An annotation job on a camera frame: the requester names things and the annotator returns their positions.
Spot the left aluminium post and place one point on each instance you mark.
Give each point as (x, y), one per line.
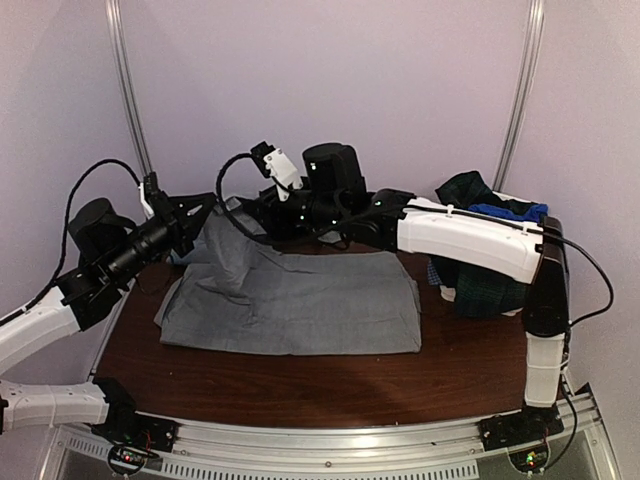
(126, 84)

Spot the blue checked cloth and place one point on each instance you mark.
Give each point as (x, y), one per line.
(433, 277)

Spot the right aluminium post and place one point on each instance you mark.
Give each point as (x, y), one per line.
(529, 61)

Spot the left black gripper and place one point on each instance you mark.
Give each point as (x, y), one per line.
(181, 204)

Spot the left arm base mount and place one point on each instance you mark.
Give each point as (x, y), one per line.
(135, 438)

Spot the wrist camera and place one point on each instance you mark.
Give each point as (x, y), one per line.
(274, 164)
(149, 195)

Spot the light blue denim skirt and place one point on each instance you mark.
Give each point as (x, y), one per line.
(174, 259)

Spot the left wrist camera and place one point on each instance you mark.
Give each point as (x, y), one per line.
(149, 195)

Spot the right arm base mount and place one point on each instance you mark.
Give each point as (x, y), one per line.
(524, 435)

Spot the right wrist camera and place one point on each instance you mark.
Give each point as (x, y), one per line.
(274, 164)

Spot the aluminium front rail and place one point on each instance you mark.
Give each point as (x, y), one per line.
(442, 450)

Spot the dark green plaid garment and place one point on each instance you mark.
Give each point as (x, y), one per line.
(480, 292)

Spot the aluminium post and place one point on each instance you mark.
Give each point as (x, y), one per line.
(529, 61)
(126, 84)

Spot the grey shirt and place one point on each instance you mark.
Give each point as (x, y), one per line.
(239, 296)

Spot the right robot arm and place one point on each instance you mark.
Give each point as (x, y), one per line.
(529, 253)

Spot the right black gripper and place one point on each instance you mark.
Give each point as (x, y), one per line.
(271, 218)

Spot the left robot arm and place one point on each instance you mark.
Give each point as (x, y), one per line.
(71, 305)

